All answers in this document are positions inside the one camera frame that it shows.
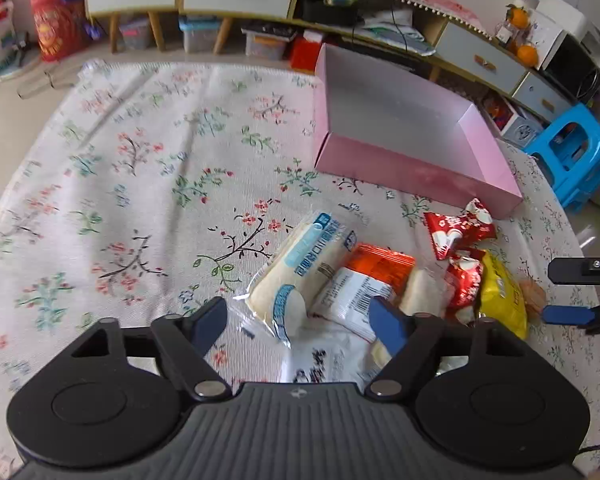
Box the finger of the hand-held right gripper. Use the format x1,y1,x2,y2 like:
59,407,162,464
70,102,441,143
541,300,600,337
547,255,600,287

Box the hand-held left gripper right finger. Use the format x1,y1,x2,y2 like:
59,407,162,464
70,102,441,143
364,296,529,402

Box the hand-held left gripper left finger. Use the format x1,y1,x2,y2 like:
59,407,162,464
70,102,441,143
70,296,232,404

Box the orange white snack packet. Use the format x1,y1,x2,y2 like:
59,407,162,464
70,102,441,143
310,242,417,343

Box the yellow snack packet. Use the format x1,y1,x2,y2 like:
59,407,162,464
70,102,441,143
472,250,529,341

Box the red candy packet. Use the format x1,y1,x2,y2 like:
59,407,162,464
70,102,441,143
423,197,497,261
442,247,487,326

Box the blue white bread packet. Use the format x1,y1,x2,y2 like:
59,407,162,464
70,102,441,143
232,210,358,348

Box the pink cardboard box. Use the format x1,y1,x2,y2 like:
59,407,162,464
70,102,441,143
313,43,524,220

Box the small brown snack packet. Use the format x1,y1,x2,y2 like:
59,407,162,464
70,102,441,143
520,280,546,318

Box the white printed carton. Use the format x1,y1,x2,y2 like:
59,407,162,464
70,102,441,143
500,110,548,148

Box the floral tablecloth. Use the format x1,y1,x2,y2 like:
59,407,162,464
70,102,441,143
0,57,600,480

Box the black microwave oven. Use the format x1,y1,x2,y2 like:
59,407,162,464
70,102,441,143
540,35,600,106

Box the glass jar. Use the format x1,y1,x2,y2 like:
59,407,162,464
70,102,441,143
495,20,518,46

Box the white foam box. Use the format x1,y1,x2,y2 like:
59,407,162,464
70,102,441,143
535,0,588,36

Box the clear bin orange clips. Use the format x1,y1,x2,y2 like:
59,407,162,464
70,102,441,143
244,32,288,61

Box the red cardboard box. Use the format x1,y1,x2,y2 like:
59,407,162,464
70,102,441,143
290,35,326,73

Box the blue lid storage bin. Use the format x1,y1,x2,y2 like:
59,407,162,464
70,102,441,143
178,17,221,53

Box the long wooden cabinet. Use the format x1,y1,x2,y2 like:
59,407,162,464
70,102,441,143
82,0,581,126

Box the stack of papers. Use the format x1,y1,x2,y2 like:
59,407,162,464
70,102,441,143
355,10,436,56

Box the clear storage bin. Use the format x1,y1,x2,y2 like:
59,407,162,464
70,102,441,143
119,17,153,51

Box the black storage case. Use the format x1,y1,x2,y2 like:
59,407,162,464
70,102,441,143
299,0,366,28

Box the red gift bag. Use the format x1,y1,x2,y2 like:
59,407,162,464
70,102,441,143
30,0,88,63

